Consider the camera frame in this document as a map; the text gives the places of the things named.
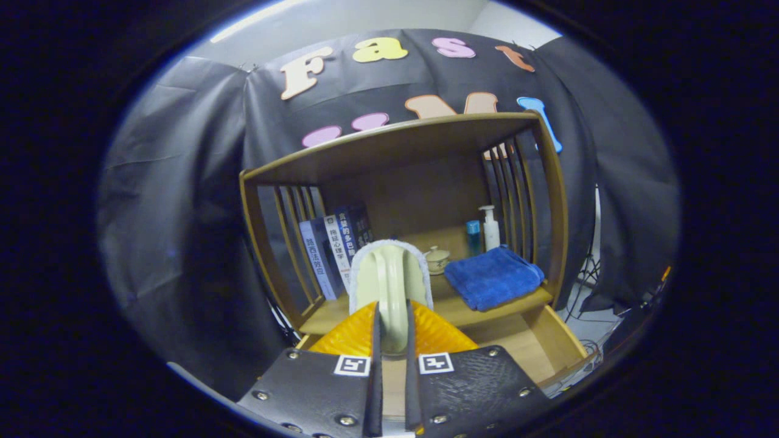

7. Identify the wooden drawer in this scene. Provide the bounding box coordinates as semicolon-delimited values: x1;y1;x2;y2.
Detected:
295;304;600;420

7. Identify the black light stand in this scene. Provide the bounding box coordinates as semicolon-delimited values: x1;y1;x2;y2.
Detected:
563;243;600;323

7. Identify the beige lidded teacup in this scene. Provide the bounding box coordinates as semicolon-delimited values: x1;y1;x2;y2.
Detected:
424;246;452;276

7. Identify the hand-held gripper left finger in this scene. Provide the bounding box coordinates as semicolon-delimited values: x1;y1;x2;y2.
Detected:
237;301;383;438

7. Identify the black backdrop cloth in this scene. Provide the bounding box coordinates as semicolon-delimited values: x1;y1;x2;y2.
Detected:
97;27;679;402

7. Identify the dark equipment with orange part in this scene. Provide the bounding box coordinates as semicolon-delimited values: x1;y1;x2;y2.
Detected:
599;265;673;356

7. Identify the light blue book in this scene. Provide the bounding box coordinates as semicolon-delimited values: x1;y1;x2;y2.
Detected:
298;219;338;301

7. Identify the dark blue book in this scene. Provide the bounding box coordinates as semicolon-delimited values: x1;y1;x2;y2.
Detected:
335;204;375;262

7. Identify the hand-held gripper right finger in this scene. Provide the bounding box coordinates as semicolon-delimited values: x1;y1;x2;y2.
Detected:
405;299;551;438

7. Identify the folded blue towel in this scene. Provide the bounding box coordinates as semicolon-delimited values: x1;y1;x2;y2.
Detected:
443;245;546;312

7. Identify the white pump bottle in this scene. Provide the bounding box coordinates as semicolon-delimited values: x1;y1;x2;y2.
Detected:
478;205;501;251

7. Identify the pale green handled brush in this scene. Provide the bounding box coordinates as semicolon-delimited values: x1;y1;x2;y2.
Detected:
348;239;435;356

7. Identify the white book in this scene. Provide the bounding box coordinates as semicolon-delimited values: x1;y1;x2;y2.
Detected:
323;214;354;293

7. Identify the wooden cabinet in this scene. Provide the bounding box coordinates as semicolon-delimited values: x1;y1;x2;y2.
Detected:
239;111;570;336

